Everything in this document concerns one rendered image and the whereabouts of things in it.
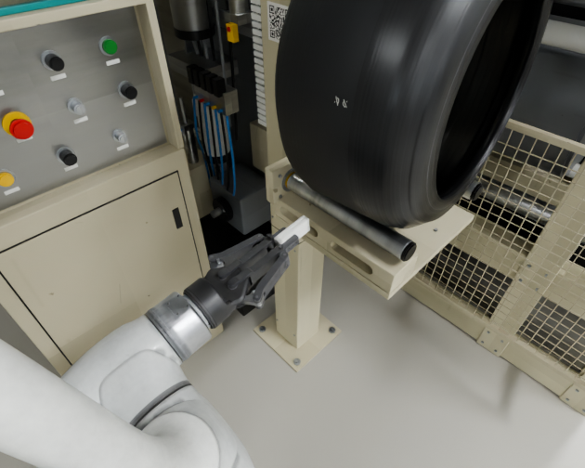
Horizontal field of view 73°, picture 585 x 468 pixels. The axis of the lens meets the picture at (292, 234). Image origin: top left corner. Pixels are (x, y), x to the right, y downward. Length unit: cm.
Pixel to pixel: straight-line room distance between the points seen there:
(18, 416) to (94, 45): 81
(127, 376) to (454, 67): 57
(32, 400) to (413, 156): 51
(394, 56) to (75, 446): 52
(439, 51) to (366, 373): 133
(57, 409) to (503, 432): 155
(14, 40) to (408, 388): 156
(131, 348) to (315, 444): 107
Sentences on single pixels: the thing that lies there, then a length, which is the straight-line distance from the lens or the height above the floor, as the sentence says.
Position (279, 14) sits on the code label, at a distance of 93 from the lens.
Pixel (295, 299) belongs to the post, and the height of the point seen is 34.
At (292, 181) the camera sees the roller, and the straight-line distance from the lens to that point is 95.
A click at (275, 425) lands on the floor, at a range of 157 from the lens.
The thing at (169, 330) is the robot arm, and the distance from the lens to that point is 58.
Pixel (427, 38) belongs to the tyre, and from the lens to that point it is 56.
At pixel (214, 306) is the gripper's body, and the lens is 59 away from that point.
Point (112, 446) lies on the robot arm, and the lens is 39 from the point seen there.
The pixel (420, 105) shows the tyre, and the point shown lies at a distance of 57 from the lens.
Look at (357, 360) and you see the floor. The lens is 170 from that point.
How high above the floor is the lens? 147
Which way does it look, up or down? 44 degrees down
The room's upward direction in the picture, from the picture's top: straight up
